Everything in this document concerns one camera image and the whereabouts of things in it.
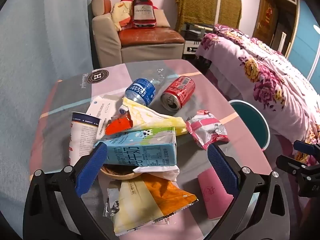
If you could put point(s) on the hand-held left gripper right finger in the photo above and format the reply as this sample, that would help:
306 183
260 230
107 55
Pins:
222 170

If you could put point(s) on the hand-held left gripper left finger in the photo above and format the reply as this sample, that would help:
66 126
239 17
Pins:
91 166

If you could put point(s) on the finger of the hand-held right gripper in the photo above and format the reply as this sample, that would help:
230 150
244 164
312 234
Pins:
287 162
303 147

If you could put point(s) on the pink wafer wrapper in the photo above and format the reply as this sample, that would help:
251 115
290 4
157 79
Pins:
205 130

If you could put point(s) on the orange snack wrapper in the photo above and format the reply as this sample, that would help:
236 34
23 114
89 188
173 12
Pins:
118 127

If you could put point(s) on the blue milk carton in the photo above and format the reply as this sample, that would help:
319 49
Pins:
140 150

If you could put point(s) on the orange yellow snack bag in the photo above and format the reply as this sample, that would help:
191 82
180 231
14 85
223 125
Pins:
150 200

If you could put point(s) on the pink case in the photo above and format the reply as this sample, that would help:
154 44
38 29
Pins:
215 192

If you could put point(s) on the wooden bowl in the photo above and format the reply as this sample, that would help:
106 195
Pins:
117 173

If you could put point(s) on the white paper cup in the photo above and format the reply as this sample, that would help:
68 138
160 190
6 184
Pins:
80 135

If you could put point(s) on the silver foil wrapper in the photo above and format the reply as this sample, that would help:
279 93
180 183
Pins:
112 202

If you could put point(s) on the white paper packet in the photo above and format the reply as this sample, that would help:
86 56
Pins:
101 108

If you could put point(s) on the white tissue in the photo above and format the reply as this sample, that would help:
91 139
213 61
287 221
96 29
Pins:
160 172

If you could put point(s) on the pink floral blanket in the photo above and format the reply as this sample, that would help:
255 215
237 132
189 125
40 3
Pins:
270 80

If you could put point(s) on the pink grey patterned tablecloth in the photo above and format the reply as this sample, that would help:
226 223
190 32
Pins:
75 92

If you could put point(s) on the yellow crumpled wrapper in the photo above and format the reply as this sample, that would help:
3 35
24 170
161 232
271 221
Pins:
155 117

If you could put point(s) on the pink bed skirt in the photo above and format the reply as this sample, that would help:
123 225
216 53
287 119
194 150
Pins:
225 85

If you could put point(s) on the red soda can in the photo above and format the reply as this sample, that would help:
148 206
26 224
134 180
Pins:
178 92

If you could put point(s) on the blue label plastic bottle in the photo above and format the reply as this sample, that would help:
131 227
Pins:
140 91

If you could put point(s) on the beige armchair sofa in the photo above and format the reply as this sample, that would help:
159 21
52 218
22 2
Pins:
107 42

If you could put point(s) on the silver audio player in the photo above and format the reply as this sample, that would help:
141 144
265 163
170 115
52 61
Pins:
192 47

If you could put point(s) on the orange leather seat cushion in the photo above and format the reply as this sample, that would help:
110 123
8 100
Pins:
150 36

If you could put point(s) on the black audio player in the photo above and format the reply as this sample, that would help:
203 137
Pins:
193 28

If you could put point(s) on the yellow plush toy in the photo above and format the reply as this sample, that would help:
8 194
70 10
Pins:
121 12

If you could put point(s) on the red bottle-shaped pillow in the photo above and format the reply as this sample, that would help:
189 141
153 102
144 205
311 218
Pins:
142 12

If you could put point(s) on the beige pillow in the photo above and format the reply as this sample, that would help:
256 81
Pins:
162 17

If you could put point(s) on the mustard patterned cloth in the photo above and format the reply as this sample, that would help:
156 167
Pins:
197 2

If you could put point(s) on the red cushion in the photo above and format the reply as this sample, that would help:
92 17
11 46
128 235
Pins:
126 0

